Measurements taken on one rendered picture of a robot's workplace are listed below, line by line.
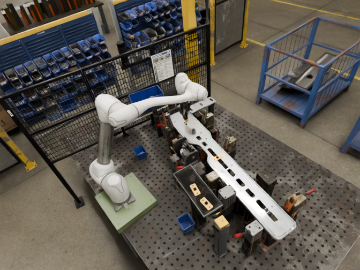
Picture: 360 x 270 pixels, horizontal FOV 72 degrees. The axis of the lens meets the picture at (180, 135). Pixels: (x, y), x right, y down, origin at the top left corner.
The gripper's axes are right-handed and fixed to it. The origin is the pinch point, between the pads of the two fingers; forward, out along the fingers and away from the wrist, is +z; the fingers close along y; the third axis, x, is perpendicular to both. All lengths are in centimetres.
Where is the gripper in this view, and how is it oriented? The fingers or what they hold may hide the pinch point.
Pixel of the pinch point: (185, 115)
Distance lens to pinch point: 217.9
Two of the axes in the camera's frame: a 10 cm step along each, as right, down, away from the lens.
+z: 0.9, 6.9, 7.1
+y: 8.6, -4.2, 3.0
